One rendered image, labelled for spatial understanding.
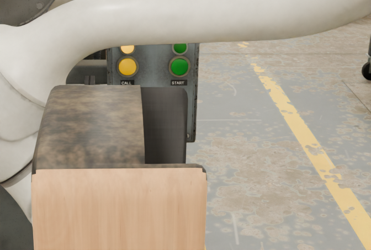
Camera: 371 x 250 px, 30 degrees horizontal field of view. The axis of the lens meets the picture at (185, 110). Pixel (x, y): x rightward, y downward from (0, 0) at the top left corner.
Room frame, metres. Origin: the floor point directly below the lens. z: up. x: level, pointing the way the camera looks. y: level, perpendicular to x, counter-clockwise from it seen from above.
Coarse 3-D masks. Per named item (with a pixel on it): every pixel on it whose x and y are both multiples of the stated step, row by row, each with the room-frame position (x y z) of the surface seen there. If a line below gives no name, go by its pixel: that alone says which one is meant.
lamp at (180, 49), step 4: (172, 44) 1.14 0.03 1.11; (176, 44) 1.14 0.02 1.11; (180, 44) 1.14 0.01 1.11; (184, 44) 1.14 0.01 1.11; (172, 48) 1.14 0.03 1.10; (176, 48) 1.14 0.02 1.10; (180, 48) 1.14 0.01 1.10; (184, 48) 1.14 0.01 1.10; (176, 52) 1.14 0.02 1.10; (180, 52) 1.14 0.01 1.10; (184, 52) 1.14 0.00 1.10
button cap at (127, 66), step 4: (124, 60) 1.13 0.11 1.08; (128, 60) 1.13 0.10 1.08; (132, 60) 1.13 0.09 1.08; (120, 64) 1.13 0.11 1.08; (124, 64) 1.13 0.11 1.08; (128, 64) 1.13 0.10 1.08; (132, 64) 1.13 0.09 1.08; (120, 68) 1.13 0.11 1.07; (124, 68) 1.13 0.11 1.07; (128, 68) 1.13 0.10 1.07; (132, 68) 1.13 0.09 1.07; (124, 72) 1.13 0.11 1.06; (128, 72) 1.13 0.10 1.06; (132, 72) 1.13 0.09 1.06
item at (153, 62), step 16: (112, 48) 1.13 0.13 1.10; (144, 48) 1.14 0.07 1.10; (160, 48) 1.14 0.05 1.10; (192, 48) 1.15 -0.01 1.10; (112, 64) 1.13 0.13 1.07; (144, 64) 1.14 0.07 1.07; (160, 64) 1.14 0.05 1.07; (192, 64) 1.15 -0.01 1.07; (112, 80) 1.13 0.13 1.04; (128, 80) 1.13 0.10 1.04; (144, 80) 1.14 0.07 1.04; (160, 80) 1.14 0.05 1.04; (176, 80) 1.14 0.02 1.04; (192, 80) 1.15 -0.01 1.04; (192, 96) 1.15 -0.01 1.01; (192, 112) 1.15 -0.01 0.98; (192, 128) 1.15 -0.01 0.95
